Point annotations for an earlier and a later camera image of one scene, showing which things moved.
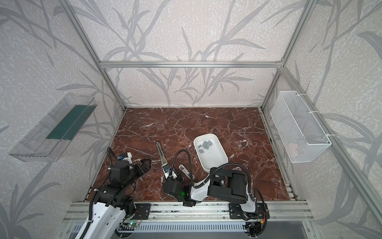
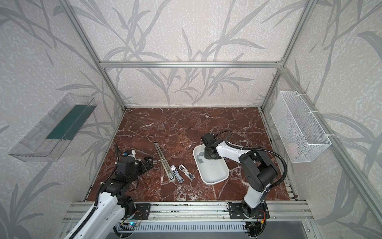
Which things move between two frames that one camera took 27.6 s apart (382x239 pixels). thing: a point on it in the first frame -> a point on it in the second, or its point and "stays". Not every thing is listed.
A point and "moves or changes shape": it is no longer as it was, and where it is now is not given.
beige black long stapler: [166, 168] stays
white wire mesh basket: [303, 142] stays
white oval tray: [209, 151] moves or changes shape
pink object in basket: [292, 148] stays
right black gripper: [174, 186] -> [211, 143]
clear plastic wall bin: [48, 139] stays
